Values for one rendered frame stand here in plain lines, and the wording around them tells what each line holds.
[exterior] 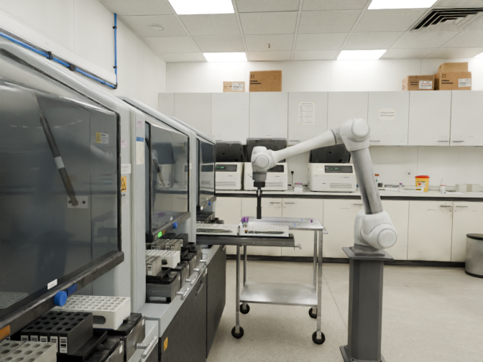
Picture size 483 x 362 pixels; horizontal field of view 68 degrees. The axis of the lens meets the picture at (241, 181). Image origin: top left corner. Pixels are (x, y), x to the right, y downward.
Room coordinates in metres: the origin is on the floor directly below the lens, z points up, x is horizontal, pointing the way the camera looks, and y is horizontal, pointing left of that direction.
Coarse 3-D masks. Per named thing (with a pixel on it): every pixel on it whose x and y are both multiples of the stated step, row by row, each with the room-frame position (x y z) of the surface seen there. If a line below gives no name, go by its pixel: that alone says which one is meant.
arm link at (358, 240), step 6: (360, 210) 2.23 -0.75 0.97; (360, 216) 2.19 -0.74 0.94; (354, 222) 2.24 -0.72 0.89; (360, 222) 2.17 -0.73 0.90; (354, 228) 2.24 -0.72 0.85; (360, 228) 2.15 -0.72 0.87; (354, 234) 2.24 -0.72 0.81; (360, 234) 2.15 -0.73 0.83; (354, 240) 2.24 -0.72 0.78; (360, 240) 2.18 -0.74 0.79
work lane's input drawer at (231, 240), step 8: (200, 240) 2.17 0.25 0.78; (208, 240) 2.16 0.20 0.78; (216, 240) 2.16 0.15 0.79; (224, 240) 2.16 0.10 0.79; (232, 240) 2.15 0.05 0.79; (240, 240) 2.15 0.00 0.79; (248, 240) 2.14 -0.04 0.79; (256, 240) 2.14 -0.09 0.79; (264, 240) 2.13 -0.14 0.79; (272, 240) 2.13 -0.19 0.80; (280, 240) 2.12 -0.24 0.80; (288, 240) 2.12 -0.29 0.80
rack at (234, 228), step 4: (196, 224) 2.26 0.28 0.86; (200, 224) 2.26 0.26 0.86; (204, 224) 2.26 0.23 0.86; (208, 224) 2.26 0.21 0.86; (212, 224) 2.28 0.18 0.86; (216, 224) 2.26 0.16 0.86; (220, 224) 2.27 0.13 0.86; (224, 224) 2.27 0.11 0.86; (228, 224) 2.27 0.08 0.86; (196, 228) 2.29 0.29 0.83; (208, 228) 2.18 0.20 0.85; (212, 228) 2.18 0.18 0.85; (216, 228) 2.18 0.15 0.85; (220, 228) 2.18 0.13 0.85; (224, 228) 2.17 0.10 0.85; (228, 228) 2.17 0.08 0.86; (232, 228) 2.17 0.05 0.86; (236, 228) 2.17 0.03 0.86; (196, 232) 2.19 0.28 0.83; (200, 232) 2.19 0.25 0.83; (204, 232) 2.21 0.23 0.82; (208, 232) 2.19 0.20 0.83; (212, 232) 2.28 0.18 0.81; (216, 232) 2.28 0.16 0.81; (220, 232) 2.27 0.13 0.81; (224, 232) 2.27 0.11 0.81; (228, 232) 2.27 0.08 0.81; (232, 232) 2.17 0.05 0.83; (236, 232) 2.17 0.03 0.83
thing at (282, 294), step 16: (240, 224) 2.53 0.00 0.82; (256, 224) 2.53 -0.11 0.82; (272, 224) 2.54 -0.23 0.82; (288, 224) 2.55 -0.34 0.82; (304, 224) 2.55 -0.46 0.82; (320, 224) 2.56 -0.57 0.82; (320, 240) 2.41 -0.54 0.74; (320, 256) 2.41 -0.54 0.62; (320, 272) 2.41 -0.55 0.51; (256, 288) 2.74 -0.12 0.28; (272, 288) 2.74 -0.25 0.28; (288, 288) 2.75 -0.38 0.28; (304, 288) 2.75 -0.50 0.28; (320, 288) 2.41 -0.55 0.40; (272, 304) 2.47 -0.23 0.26; (288, 304) 2.46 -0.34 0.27; (304, 304) 2.44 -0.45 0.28; (320, 304) 2.41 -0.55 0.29; (320, 320) 2.41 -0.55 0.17; (240, 336) 2.49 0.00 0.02; (320, 336) 2.41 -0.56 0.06
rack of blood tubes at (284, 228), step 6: (240, 228) 2.17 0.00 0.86; (246, 228) 2.16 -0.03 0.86; (252, 228) 2.16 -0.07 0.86; (258, 228) 2.16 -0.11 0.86; (264, 228) 2.15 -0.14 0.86; (270, 228) 2.15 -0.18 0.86; (276, 228) 2.15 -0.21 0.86; (282, 228) 2.14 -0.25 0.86; (288, 228) 2.14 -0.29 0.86; (240, 234) 2.17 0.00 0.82; (246, 234) 2.16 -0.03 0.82; (252, 234) 2.16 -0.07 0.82; (258, 234) 2.16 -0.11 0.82; (264, 234) 2.15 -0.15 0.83; (270, 234) 2.15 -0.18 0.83; (276, 234) 2.15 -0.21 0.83; (282, 234) 2.14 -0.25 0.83
